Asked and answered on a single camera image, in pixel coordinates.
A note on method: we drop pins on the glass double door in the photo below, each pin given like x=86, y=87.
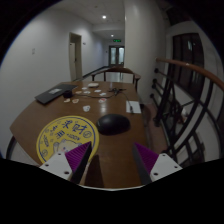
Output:
x=116, y=55

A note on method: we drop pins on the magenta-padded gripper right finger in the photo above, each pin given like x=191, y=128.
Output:
x=163, y=165

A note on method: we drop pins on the black computer mouse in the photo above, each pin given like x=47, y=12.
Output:
x=113, y=124

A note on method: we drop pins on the green exit sign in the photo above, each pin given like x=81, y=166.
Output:
x=117, y=40

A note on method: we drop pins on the round yellow printed mouse pad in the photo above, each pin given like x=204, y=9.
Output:
x=63, y=133

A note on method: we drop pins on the small pale sticker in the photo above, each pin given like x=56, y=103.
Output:
x=67, y=100
x=102, y=100
x=86, y=92
x=86, y=108
x=103, y=94
x=97, y=90
x=75, y=100

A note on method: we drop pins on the small black round object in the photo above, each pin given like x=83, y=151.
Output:
x=67, y=94

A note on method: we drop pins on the white notepad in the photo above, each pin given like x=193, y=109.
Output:
x=136, y=107

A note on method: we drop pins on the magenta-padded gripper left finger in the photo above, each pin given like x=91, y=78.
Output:
x=58, y=165

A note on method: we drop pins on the black railing with wooden handrail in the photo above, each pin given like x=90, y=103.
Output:
x=186, y=65

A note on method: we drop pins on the small flat white box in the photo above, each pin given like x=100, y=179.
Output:
x=93, y=85

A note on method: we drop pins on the wooden armchair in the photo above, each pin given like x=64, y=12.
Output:
x=116, y=70

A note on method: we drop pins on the white side door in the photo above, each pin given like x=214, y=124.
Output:
x=72, y=58

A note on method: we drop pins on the dark window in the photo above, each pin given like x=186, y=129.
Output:
x=188, y=56

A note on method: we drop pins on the dark closed laptop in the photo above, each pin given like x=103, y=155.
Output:
x=51, y=94

